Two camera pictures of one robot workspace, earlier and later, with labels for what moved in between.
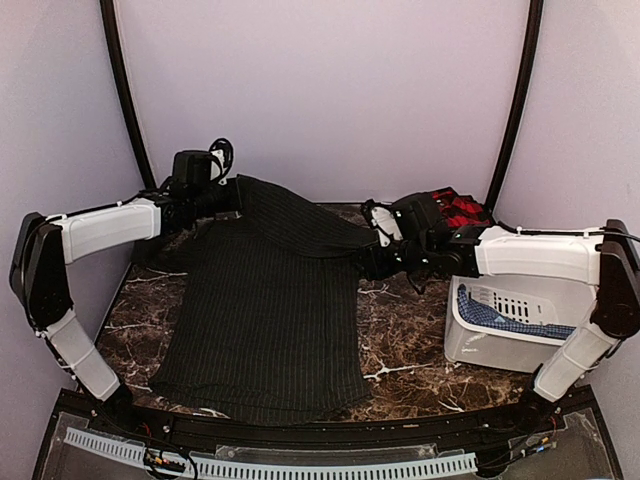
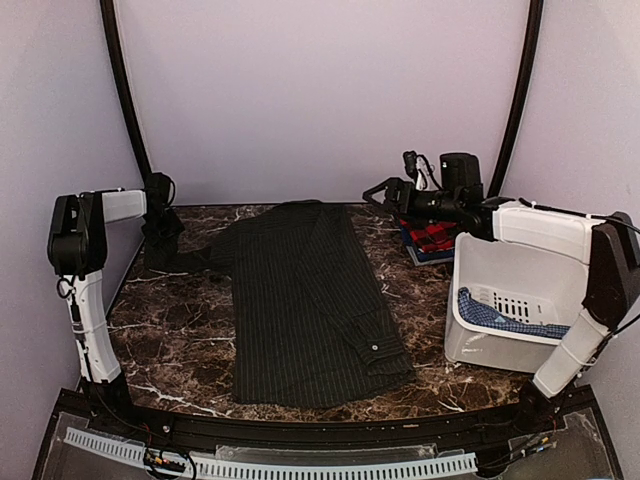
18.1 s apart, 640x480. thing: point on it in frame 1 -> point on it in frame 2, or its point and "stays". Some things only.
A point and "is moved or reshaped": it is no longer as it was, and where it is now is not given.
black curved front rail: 141,419 stays
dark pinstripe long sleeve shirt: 262,323 is moved or reshaped
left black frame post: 109,23 stays
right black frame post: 520,102 stays
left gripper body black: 206,203 -> 161,226
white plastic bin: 539,300 stays
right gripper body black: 415,257 -> 443,210
